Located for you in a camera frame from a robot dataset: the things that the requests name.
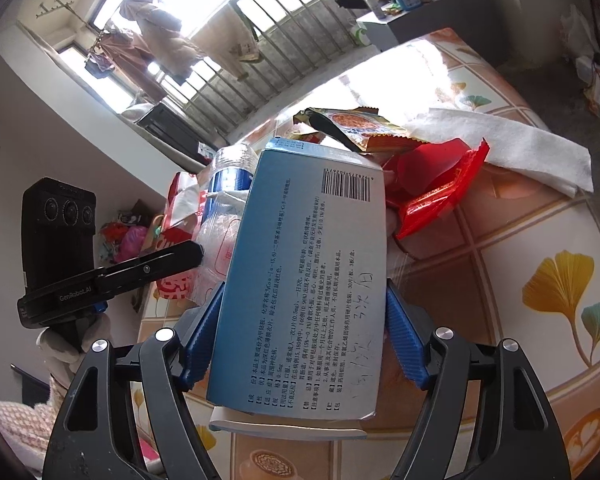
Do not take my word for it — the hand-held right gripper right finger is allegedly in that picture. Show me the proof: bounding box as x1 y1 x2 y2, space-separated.
386 279 573 480

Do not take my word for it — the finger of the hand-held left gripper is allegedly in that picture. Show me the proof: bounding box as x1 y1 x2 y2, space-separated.
96 240 204 302

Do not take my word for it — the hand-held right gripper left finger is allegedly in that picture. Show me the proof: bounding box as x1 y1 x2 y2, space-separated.
42 280 226 480

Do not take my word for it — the clear plastic water bottle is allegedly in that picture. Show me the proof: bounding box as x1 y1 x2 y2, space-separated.
195 144 261 307

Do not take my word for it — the blue medicine box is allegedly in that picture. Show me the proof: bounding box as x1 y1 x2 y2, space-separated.
206 136 387 443

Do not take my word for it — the red printed plastic bag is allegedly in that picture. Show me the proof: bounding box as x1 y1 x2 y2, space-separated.
394 141 491 239

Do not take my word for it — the smooth red plastic piece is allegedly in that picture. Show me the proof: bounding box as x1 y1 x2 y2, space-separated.
382 137 468 207

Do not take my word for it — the person's left forearm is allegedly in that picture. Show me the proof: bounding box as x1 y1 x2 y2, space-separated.
0 374 81 467

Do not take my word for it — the person's left hand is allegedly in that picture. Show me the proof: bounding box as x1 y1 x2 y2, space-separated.
36 310 112 377

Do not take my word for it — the pink bag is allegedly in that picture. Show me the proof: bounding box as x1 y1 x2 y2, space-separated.
119 225 150 262

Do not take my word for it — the red white plastic packet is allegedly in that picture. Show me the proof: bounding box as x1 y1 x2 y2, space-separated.
157 171 216 302

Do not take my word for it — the black low cabinet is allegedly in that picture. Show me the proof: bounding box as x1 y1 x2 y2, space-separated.
135 102 207 168

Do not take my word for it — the dark small hanging garment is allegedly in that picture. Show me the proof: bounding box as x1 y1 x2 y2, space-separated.
84 54 115 80

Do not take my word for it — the pink hanging garment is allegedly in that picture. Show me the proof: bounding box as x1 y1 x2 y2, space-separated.
87 30 167 102

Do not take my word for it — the yellow snack wrapper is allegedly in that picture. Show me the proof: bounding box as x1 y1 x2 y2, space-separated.
293 106 412 154

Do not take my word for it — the cream hanging cloth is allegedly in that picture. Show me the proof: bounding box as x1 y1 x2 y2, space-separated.
190 7 262 80

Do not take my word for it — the beige hanging jacket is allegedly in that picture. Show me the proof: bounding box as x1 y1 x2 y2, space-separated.
119 0 207 80

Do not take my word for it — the white cloth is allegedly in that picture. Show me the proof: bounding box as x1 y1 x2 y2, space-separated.
405 107 595 197

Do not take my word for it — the metal window railing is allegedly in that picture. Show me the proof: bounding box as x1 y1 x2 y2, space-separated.
152 0 383 145

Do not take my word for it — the grey cabinet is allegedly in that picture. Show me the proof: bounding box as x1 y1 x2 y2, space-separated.
355 0 483 53

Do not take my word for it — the white plastic bag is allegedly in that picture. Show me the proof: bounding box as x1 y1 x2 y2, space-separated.
559 7 600 59

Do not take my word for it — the wall hook rack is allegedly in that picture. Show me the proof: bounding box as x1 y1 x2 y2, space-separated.
35 0 82 25

